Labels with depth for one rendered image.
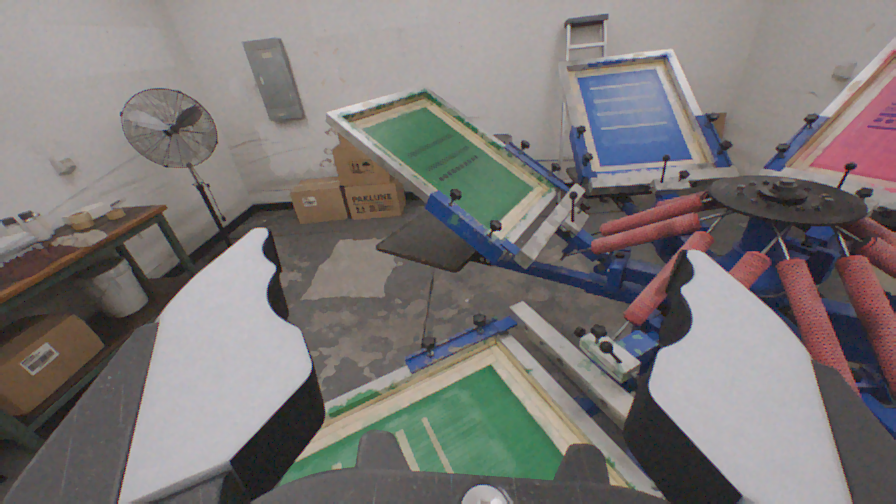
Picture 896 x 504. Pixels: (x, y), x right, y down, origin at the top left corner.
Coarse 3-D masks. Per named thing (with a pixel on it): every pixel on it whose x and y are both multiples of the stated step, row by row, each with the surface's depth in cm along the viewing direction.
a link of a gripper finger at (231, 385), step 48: (240, 240) 10; (192, 288) 8; (240, 288) 8; (192, 336) 7; (240, 336) 7; (288, 336) 7; (192, 384) 6; (240, 384) 6; (288, 384) 6; (144, 432) 5; (192, 432) 5; (240, 432) 5; (288, 432) 6; (144, 480) 5; (192, 480) 5; (240, 480) 5
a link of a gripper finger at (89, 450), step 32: (128, 352) 6; (96, 384) 6; (128, 384) 6; (96, 416) 5; (128, 416) 5; (64, 448) 5; (96, 448) 5; (128, 448) 5; (32, 480) 5; (64, 480) 5; (96, 480) 5; (224, 480) 5
